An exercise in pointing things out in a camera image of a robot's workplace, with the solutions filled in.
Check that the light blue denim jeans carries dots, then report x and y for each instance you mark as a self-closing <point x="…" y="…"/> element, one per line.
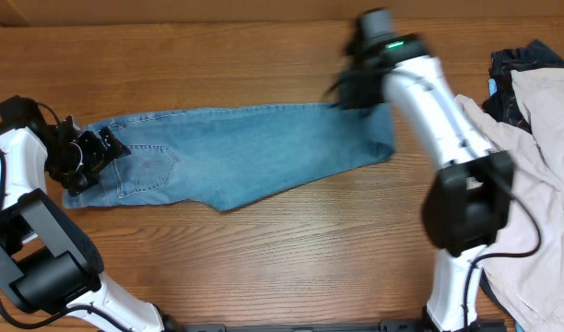
<point x="230" y="157"/>

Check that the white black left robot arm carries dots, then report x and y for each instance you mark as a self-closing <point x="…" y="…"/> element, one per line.
<point x="49" y="268"/>

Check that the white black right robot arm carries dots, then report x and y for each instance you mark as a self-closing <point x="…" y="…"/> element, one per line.
<point x="464" y="208"/>

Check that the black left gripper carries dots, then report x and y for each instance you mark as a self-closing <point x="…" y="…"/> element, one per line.
<point x="98" y="160"/>

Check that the brown cardboard backboard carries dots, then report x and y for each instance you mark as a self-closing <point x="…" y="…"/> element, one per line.
<point x="26" y="13"/>

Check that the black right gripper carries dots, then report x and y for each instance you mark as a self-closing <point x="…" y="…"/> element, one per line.
<point x="354" y="100"/>

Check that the beige cloth garment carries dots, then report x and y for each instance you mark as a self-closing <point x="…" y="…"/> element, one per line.
<point x="531" y="289"/>

